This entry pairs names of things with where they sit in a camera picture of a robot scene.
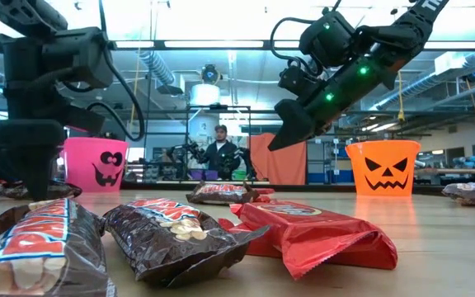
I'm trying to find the yellow cable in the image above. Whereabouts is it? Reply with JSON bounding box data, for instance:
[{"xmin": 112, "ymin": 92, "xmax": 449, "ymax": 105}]
[
  {"xmin": 129, "ymin": 47, "xmax": 141, "ymax": 139},
  {"xmin": 396, "ymin": 69, "xmax": 407, "ymax": 124}
]

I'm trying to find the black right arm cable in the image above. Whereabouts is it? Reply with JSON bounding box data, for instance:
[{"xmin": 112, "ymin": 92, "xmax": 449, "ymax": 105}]
[{"xmin": 269, "ymin": 16, "xmax": 325, "ymax": 79}]

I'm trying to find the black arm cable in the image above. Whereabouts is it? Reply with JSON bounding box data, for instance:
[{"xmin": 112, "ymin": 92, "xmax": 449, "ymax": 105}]
[
  {"xmin": 269, "ymin": 16, "xmax": 325, "ymax": 79},
  {"xmin": 62, "ymin": 40, "xmax": 146, "ymax": 144}
]

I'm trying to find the black dome camera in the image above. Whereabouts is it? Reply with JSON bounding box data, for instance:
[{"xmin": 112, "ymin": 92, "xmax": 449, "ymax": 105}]
[{"xmin": 200, "ymin": 64, "xmax": 223, "ymax": 87}]

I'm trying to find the orange halloween bucket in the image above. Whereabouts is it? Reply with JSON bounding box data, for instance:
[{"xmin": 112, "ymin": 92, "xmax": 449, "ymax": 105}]
[{"xmin": 344, "ymin": 139, "xmax": 422, "ymax": 197}]

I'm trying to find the blue storage bin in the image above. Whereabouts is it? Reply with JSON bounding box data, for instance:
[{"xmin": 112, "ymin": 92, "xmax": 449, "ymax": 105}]
[{"xmin": 306, "ymin": 168, "xmax": 355, "ymax": 185}]

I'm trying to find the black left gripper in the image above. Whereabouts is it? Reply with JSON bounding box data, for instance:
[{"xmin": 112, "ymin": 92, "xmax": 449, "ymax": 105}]
[{"xmin": 0, "ymin": 80, "xmax": 73, "ymax": 202}]

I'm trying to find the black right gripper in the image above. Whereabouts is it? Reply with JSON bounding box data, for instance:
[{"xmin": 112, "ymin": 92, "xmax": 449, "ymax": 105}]
[{"xmin": 266, "ymin": 73, "xmax": 373, "ymax": 153}]

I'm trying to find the wooden lab table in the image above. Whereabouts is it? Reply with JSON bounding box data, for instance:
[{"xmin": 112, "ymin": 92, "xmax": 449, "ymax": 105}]
[{"xmin": 413, "ymin": 167, "xmax": 475, "ymax": 177}]

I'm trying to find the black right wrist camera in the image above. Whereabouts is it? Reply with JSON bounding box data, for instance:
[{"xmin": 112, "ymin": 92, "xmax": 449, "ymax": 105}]
[{"xmin": 277, "ymin": 65, "xmax": 317, "ymax": 100}]

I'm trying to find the white ventilation duct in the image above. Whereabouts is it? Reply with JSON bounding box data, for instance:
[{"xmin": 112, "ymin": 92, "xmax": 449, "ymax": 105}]
[{"xmin": 434, "ymin": 51, "xmax": 475, "ymax": 75}]

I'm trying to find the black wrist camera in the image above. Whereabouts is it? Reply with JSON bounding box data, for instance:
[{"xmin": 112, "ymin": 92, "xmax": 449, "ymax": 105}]
[
  {"xmin": 67, "ymin": 105, "xmax": 107, "ymax": 136},
  {"xmin": 277, "ymin": 65, "xmax": 317, "ymax": 100}
]

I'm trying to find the person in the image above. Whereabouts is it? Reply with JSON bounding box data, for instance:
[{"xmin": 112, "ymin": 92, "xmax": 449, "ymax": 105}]
[{"xmin": 201, "ymin": 124, "xmax": 242, "ymax": 182}]

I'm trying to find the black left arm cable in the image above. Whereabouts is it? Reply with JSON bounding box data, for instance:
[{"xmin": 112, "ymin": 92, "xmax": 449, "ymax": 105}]
[{"xmin": 62, "ymin": 40, "xmax": 146, "ymax": 144}]

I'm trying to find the silver ventilation duct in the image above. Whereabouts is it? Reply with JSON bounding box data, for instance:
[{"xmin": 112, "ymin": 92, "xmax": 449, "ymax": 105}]
[
  {"xmin": 369, "ymin": 49, "xmax": 475, "ymax": 112},
  {"xmin": 138, "ymin": 49, "xmax": 177, "ymax": 87}
]

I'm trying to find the pink halloween bucket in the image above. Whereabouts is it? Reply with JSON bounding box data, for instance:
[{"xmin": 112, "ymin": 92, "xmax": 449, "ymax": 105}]
[{"xmin": 58, "ymin": 136, "xmax": 130, "ymax": 194}]

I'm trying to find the orange cloth panel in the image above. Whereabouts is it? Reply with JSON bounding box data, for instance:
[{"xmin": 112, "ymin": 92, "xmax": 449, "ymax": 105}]
[{"xmin": 248, "ymin": 132, "xmax": 308, "ymax": 186}]

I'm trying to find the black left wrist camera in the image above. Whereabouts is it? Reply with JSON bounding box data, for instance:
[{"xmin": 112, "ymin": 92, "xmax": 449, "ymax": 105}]
[{"xmin": 67, "ymin": 105, "xmax": 107, "ymax": 136}]

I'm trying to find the brown candy bar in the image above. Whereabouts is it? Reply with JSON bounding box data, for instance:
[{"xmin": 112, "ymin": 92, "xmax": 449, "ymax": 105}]
[
  {"xmin": 0, "ymin": 181, "xmax": 83, "ymax": 202},
  {"xmin": 102, "ymin": 197, "xmax": 270, "ymax": 289},
  {"xmin": 185, "ymin": 181, "xmax": 261, "ymax": 206},
  {"xmin": 0, "ymin": 197, "xmax": 118, "ymax": 297},
  {"xmin": 441, "ymin": 181, "xmax": 475, "ymax": 207}
]

